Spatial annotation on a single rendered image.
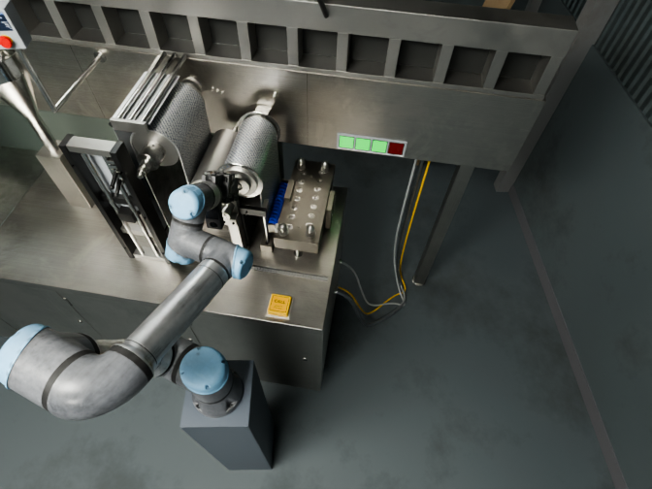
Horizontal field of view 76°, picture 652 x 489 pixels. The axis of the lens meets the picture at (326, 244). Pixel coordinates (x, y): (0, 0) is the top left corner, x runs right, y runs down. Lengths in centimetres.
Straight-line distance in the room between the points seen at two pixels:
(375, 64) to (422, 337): 155
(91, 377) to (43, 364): 9
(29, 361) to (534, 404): 224
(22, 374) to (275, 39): 114
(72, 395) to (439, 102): 124
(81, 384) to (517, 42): 131
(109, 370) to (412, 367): 181
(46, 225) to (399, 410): 179
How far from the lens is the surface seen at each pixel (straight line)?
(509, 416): 248
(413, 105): 147
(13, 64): 158
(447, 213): 209
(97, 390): 84
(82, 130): 203
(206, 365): 119
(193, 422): 139
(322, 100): 149
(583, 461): 259
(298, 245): 148
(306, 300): 149
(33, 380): 89
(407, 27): 134
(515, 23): 137
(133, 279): 166
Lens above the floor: 222
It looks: 55 degrees down
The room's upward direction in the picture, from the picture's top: 3 degrees clockwise
